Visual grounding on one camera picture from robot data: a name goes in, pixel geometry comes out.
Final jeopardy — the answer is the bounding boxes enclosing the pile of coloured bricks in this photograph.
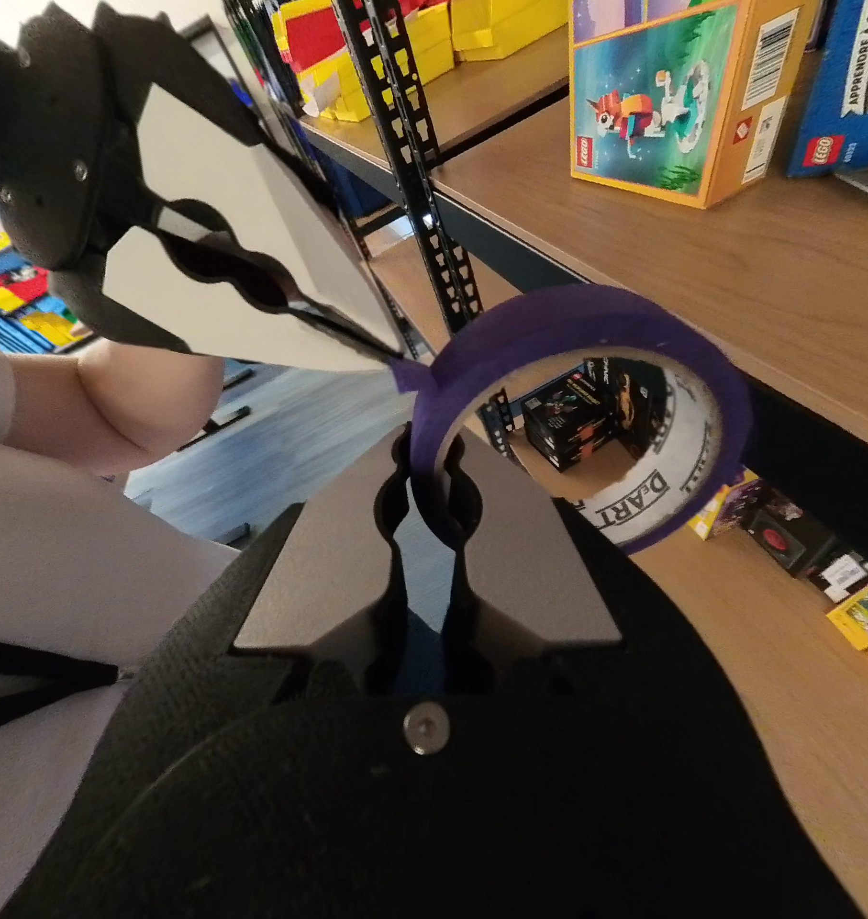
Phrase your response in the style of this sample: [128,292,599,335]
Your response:
[0,214,92,354]

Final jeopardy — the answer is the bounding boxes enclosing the black car toy box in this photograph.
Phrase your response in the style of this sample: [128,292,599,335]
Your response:
[522,358,666,473]

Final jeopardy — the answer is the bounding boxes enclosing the black box with red disc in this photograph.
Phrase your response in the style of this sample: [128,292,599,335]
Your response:
[741,494,838,577]

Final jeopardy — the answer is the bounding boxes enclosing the stack of yellow brick bins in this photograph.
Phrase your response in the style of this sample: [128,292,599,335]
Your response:
[271,0,573,124]

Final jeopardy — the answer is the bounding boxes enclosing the rear wooden shelf board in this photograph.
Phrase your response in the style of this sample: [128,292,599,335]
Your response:
[296,27,573,157]

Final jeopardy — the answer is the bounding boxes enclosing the purple tape roll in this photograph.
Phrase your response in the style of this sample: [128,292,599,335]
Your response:
[389,282,756,555]

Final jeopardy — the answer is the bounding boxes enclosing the wooden shelf board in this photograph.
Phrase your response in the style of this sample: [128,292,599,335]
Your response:
[504,424,868,916]
[433,92,868,457]
[296,27,573,157]

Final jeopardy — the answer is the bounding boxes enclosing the blue toy box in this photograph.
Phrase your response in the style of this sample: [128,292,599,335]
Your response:
[786,0,868,178]

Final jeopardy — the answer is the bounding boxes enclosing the teal fox toy box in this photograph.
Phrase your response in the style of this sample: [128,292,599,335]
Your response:
[569,0,824,211]

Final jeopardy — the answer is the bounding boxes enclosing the lower wooden shelf board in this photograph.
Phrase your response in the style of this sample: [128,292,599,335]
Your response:
[504,424,868,916]

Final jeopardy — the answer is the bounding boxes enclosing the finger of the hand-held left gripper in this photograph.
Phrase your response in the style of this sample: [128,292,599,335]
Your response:
[134,81,410,360]
[101,224,405,374]

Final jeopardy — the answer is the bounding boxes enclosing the person's left hand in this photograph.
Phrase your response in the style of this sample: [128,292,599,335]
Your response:
[77,336,224,476]

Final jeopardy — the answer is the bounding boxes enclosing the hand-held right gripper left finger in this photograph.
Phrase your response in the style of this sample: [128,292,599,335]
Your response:
[232,429,409,674]

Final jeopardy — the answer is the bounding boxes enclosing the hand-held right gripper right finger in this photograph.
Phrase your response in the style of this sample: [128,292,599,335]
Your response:
[448,437,623,674]

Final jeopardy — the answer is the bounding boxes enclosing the small purple toy box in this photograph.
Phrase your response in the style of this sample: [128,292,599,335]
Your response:
[689,465,767,541]

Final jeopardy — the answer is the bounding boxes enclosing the person's pale trouser leg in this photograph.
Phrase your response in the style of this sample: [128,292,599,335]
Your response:
[0,437,243,916]

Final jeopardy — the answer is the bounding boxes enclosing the small black labelled box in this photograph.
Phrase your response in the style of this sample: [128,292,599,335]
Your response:
[806,551,868,605]

